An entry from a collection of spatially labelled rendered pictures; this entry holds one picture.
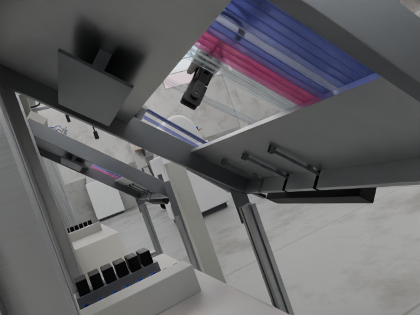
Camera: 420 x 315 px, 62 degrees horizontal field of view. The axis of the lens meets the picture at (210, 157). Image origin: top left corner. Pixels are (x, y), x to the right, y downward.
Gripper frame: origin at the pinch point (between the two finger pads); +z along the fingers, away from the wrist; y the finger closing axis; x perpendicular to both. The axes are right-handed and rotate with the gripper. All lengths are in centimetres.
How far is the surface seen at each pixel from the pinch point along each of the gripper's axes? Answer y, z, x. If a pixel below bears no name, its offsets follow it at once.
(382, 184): 14.4, 4.5, 32.1
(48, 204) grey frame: -31.5, 27.2, -16.1
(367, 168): 10.6, 1.3, 31.6
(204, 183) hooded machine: -401, -81, 115
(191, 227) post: -62, 16, 27
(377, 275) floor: -80, -1, 126
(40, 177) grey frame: -31.1, 22.4, -20.3
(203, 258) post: -62, 24, 35
